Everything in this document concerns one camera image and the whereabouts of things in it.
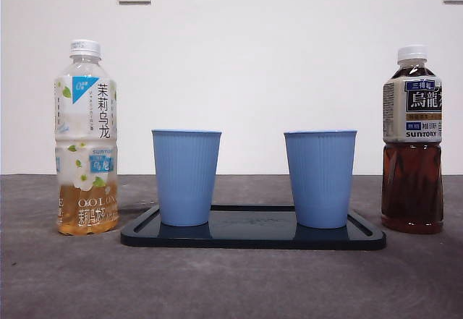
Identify jasmine oolong tea bottle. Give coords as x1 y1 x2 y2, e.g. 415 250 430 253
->
54 39 119 237

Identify dark oolong tea bottle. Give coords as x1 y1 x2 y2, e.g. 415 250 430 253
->
380 44 445 234

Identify blue ribbed plastic cup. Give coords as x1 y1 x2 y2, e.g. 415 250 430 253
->
150 129 222 227
284 129 358 229

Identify dark blue rectangular tray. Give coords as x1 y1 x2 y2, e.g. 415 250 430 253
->
119 205 387 250

